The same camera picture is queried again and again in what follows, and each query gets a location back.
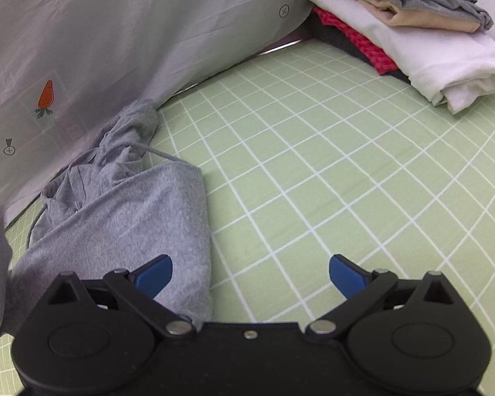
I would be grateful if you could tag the folded red garment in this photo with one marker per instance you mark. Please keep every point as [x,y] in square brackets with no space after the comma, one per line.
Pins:
[363,49]

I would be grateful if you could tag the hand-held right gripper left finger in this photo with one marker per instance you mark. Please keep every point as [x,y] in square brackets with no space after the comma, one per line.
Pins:
[154,276]

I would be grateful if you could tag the grey carrot print sheet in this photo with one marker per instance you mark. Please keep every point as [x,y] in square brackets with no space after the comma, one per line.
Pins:
[107,49]

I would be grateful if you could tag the folded black garment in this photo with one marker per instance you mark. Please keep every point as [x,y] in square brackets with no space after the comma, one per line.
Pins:
[330,33]

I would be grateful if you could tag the folded white garment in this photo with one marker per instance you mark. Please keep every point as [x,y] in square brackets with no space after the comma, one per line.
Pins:
[437,57]

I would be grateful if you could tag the green grid mat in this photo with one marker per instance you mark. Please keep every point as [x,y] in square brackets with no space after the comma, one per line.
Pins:
[334,152]

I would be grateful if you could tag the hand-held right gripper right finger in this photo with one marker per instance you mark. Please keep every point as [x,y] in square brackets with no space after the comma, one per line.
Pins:
[346,276]

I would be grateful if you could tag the folded beige garment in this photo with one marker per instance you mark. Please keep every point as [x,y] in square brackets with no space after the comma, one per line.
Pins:
[416,20]

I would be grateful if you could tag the grey zip hoodie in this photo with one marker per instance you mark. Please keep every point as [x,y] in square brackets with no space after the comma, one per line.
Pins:
[128,214]

